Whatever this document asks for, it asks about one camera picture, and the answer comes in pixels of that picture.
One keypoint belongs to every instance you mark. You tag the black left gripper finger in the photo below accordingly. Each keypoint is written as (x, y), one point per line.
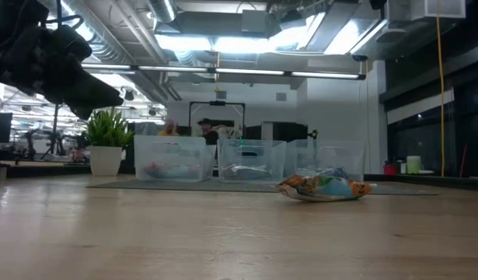
(95, 95)
(85, 113)

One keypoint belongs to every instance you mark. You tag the red green granola bar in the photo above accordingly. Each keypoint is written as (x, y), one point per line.
(186, 171)
(157, 170)

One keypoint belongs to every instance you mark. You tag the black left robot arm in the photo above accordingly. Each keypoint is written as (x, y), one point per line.
(9, 11)

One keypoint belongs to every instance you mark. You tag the green plant in white pot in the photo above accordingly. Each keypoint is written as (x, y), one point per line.
(105, 159)

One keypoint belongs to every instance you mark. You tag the person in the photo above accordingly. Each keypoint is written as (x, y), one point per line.
(169, 128)
(210, 136)

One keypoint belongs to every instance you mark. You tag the black beam with light strips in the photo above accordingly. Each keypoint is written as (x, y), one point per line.
(172, 68)

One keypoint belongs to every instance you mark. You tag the clear plastic bin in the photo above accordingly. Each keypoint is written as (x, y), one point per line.
(168, 151)
(250, 153)
(339, 153)

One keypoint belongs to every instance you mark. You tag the grey woven table mat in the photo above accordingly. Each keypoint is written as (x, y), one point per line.
(184, 186)

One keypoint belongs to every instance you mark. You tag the grey ceiling box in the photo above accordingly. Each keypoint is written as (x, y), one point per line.
(254, 21)

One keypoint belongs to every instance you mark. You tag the black cabinet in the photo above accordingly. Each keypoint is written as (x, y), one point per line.
(289, 132)

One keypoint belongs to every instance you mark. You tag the round ceiling speaker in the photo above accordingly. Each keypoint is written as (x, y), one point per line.
(390, 36)

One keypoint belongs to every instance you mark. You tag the red container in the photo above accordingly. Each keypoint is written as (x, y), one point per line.
(389, 170)

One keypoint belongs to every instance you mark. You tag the pale green cup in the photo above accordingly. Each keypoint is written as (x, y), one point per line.
(413, 165)

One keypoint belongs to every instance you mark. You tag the white plate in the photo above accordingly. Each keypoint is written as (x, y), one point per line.
(427, 172)

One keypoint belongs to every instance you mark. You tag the white ceiling unit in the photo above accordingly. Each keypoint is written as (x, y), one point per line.
(437, 8)

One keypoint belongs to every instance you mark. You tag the red stick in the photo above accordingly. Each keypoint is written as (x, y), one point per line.
(462, 163)

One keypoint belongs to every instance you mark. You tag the silver ventilation duct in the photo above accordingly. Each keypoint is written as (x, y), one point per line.
(162, 9)

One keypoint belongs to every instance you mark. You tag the black rig frame with camera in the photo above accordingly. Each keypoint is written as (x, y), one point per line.
(217, 103)

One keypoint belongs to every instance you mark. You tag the grey wall box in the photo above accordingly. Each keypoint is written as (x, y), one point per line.
(221, 95)
(281, 96)

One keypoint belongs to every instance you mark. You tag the black security camera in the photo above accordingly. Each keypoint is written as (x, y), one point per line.
(359, 58)

